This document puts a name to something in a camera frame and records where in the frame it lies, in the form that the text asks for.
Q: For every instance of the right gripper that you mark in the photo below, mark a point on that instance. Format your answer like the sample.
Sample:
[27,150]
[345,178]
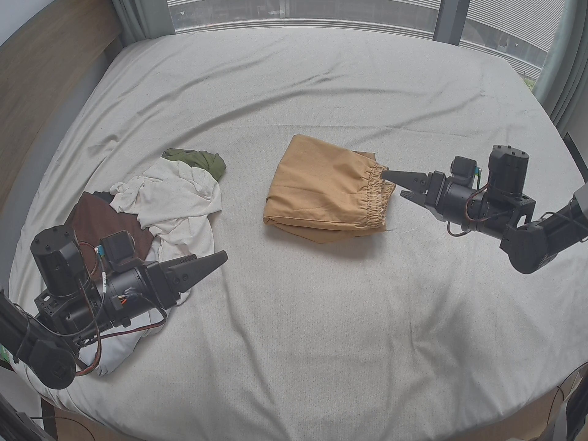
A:
[457,202]

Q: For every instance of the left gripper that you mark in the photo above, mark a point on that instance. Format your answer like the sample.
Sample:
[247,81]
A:
[133,292]

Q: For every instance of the tan shorts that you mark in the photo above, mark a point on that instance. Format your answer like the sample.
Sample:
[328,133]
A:
[321,186]

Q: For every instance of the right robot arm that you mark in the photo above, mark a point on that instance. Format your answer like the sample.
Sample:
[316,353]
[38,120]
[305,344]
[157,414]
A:
[507,168]

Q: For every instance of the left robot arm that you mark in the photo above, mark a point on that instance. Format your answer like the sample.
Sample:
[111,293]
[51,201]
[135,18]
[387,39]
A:
[59,255]

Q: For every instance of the bed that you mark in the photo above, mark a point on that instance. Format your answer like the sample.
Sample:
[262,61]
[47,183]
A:
[321,85]

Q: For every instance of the white garment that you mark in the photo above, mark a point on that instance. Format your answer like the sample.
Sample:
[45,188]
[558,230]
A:
[179,209]

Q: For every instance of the brown garment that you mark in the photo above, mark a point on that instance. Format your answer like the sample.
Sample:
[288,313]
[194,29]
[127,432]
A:
[92,221]

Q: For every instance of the green garment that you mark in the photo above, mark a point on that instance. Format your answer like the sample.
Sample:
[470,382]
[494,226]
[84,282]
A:
[206,161]

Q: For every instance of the blue-green curtain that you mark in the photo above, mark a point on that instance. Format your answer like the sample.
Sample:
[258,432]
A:
[138,2]
[569,62]

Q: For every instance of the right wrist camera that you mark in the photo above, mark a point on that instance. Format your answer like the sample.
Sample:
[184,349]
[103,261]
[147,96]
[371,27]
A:
[464,168]

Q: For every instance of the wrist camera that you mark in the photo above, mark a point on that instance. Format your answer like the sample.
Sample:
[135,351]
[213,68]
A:
[118,248]
[464,168]

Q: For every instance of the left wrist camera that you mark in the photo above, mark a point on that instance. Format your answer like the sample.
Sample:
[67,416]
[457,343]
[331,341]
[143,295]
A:
[118,248]

